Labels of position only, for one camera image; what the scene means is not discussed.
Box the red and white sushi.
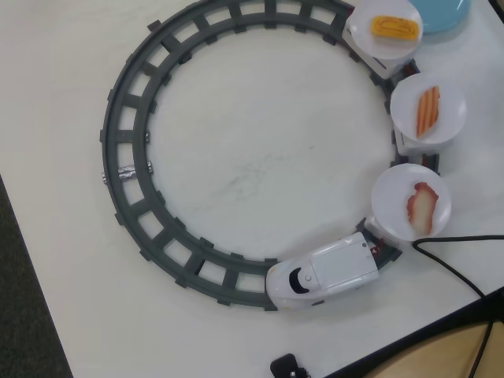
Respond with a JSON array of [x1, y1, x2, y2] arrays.
[[405, 181, 441, 232]]

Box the white Shinkansen toy locomotive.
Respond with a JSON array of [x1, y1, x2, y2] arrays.
[[265, 231, 382, 315]]

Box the orange striped salmon sushi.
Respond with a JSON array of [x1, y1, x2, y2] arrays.
[[416, 85, 442, 139]]

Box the yellow egg sushi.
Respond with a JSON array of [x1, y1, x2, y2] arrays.
[[370, 14, 421, 40]]

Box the blue dish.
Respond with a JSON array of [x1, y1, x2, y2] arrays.
[[409, 0, 473, 35]]

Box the gray circular toy train track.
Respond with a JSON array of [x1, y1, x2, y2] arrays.
[[98, 0, 443, 313]]

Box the black power plug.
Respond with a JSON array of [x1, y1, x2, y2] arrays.
[[270, 353, 310, 378]]

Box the light wooden furniture top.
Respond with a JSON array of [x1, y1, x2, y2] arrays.
[[369, 321, 504, 378]]

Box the black cable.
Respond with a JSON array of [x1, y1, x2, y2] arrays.
[[412, 234, 504, 378]]

